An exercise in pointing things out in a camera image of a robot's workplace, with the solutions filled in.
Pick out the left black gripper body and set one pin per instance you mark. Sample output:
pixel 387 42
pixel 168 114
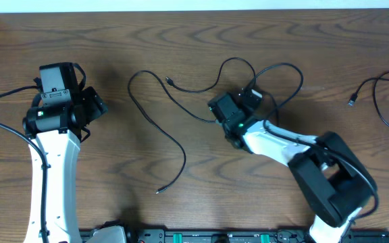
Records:
pixel 92 103

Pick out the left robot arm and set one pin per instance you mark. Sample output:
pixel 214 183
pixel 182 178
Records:
pixel 54 124

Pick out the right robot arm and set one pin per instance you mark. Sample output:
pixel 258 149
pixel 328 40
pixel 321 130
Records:
pixel 334 182

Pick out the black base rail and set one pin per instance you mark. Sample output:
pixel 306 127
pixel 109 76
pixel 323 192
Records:
pixel 160 234

